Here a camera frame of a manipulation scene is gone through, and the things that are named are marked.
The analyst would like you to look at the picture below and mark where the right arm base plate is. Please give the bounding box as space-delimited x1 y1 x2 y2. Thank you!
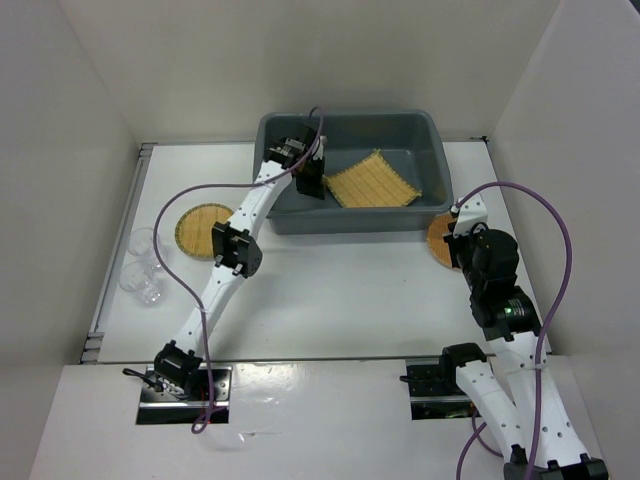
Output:
399 357 474 421

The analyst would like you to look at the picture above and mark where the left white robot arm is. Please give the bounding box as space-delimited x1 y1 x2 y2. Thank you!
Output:
154 123 325 400

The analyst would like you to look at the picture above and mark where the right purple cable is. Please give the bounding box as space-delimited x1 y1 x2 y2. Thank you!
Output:
453 181 574 480

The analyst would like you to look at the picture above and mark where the clear plastic cup lower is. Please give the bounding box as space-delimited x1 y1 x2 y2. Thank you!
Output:
119 261 162 305

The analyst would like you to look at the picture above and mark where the clear plastic cup upper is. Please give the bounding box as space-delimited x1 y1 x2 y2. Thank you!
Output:
127 227 167 270

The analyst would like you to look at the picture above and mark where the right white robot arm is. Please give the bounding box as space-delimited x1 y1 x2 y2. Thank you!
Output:
438 223 609 479

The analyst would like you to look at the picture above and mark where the clear plastic cup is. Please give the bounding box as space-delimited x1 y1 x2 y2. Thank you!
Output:
127 227 167 270
119 261 162 305

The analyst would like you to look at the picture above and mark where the aluminium table rail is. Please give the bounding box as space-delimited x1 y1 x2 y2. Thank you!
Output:
80 142 156 364

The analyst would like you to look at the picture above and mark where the purple cable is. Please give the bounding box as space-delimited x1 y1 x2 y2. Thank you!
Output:
152 105 327 434
453 181 574 480

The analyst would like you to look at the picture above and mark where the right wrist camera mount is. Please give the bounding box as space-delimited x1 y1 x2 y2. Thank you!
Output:
449 194 488 238

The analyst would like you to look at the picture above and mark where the round bamboo tray left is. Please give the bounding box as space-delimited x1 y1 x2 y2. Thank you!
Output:
174 203 233 260

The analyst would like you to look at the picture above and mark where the grey plastic bin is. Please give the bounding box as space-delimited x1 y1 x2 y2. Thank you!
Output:
267 110 453 235

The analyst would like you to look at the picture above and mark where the rectangular woven bamboo mat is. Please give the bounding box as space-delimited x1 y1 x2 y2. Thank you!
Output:
324 150 422 208

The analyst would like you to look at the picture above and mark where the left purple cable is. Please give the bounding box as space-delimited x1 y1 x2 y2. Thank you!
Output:
152 105 327 434

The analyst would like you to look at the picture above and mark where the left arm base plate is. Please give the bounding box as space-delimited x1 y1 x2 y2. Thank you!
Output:
133 364 233 426

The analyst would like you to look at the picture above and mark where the round orange woven tray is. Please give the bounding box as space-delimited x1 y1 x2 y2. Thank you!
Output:
426 213 458 269

